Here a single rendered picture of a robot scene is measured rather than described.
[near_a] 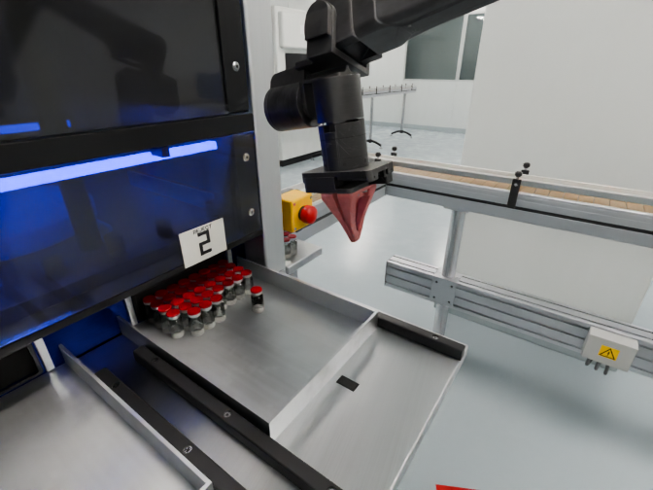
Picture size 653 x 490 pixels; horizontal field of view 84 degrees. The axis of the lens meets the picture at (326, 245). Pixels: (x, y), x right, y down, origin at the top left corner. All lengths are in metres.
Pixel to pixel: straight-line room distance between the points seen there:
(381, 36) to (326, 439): 0.46
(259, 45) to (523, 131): 1.39
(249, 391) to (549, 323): 1.13
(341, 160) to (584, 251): 1.63
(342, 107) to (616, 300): 1.78
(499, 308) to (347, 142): 1.12
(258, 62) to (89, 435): 0.58
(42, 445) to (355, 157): 0.50
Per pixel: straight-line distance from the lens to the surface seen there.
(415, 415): 0.52
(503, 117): 1.87
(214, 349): 0.62
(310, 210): 0.77
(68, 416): 0.60
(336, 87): 0.44
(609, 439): 1.91
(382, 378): 0.56
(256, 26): 0.68
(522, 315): 1.46
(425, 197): 1.36
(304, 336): 0.62
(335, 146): 0.44
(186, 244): 0.61
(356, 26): 0.44
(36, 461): 0.57
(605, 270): 2.00
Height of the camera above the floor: 1.28
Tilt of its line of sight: 26 degrees down
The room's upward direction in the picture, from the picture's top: straight up
